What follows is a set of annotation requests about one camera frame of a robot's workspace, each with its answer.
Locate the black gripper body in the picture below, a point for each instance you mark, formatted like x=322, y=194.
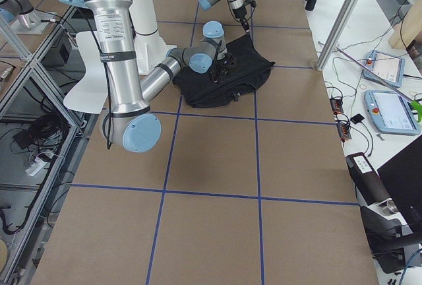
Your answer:
x=220, y=61
x=240, y=14

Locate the black printed t-shirt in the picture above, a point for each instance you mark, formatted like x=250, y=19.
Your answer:
x=251, y=72

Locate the brown paper table cover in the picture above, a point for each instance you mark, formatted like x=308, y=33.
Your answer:
x=257, y=192

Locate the white plastic chair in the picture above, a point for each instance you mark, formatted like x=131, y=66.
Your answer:
x=90, y=93

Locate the far blue teach pendant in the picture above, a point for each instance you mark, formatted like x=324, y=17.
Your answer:
x=387, y=67

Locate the blue teach pendant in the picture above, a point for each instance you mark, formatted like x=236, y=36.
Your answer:
x=387, y=67
x=390, y=114

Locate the near blue teach pendant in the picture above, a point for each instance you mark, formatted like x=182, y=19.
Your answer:
x=390, y=114

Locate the brown cylinder device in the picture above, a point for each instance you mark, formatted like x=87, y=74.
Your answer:
x=366, y=179

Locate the black monitor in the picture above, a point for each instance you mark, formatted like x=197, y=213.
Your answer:
x=401, y=176

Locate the aluminium frame post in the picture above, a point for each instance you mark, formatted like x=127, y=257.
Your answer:
x=335, y=33

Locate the aluminium frame rail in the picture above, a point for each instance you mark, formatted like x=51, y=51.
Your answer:
x=41, y=140

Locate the green handled grabber tool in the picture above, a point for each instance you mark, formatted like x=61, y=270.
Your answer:
x=361, y=63

